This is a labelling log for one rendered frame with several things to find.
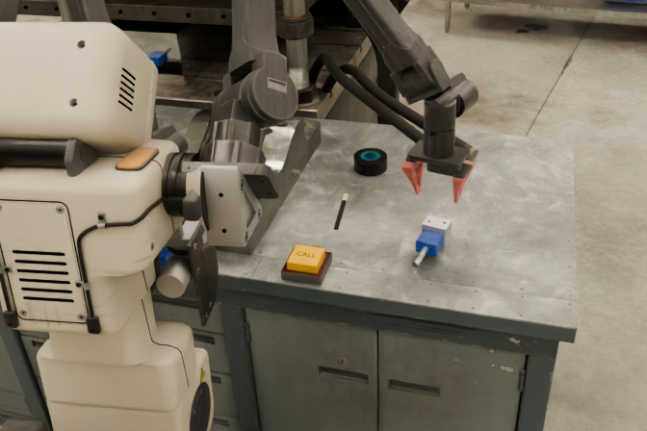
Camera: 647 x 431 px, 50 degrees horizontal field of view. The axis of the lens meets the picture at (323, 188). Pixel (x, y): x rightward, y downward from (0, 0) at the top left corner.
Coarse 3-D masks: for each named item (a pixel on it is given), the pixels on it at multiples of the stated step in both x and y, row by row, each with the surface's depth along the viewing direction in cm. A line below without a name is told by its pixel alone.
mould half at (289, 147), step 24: (192, 120) 165; (288, 120) 162; (312, 120) 178; (192, 144) 161; (264, 144) 158; (288, 144) 156; (312, 144) 174; (288, 168) 157; (288, 192) 159; (264, 216) 145
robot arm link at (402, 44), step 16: (352, 0) 116; (368, 0) 115; (384, 0) 117; (368, 16) 116; (384, 16) 116; (400, 16) 119; (368, 32) 119; (384, 32) 117; (400, 32) 118; (384, 48) 119; (400, 48) 118; (416, 48) 119; (400, 64) 120; (416, 64) 118; (400, 80) 122; (416, 80) 121; (432, 80) 120
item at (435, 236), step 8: (432, 216) 139; (424, 224) 137; (432, 224) 137; (440, 224) 137; (448, 224) 137; (424, 232) 137; (432, 232) 137; (440, 232) 136; (448, 232) 138; (416, 240) 135; (424, 240) 135; (432, 240) 135; (440, 240) 135; (448, 240) 139; (416, 248) 136; (424, 248) 134; (432, 248) 134; (440, 248) 136; (424, 256) 133; (416, 264) 132
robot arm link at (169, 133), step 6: (168, 126) 133; (156, 132) 131; (162, 132) 131; (168, 132) 133; (174, 132) 134; (156, 138) 129; (162, 138) 131; (168, 138) 132; (174, 138) 133; (180, 138) 134; (180, 144) 133; (186, 144) 135; (180, 150) 133; (186, 150) 135
